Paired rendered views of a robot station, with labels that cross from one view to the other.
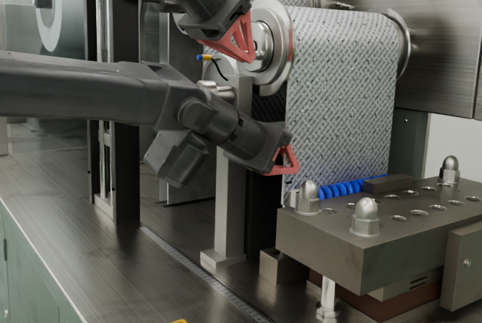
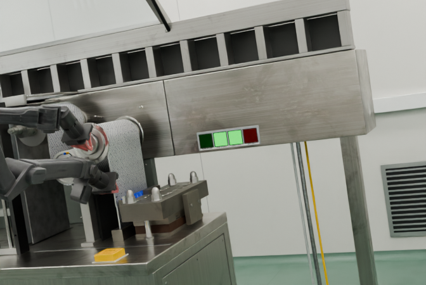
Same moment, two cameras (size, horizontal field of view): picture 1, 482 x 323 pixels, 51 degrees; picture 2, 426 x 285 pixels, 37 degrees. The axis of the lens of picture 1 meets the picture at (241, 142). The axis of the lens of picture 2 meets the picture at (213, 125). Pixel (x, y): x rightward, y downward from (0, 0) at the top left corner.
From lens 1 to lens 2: 1.55 m
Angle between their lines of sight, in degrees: 33
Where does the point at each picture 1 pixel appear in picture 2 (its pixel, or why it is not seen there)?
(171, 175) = (83, 198)
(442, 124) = not seen: hidden behind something
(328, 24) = (113, 128)
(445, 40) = (154, 125)
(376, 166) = (142, 185)
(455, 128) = not seen: hidden behind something
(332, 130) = (125, 171)
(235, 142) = (101, 180)
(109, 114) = (74, 174)
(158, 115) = (84, 173)
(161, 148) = (78, 188)
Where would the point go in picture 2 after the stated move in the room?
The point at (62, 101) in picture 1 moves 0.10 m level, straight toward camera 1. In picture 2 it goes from (66, 171) to (89, 170)
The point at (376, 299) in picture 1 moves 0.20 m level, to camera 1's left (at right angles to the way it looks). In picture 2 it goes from (166, 224) to (113, 239)
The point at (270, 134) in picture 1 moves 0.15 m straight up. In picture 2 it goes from (110, 175) to (103, 132)
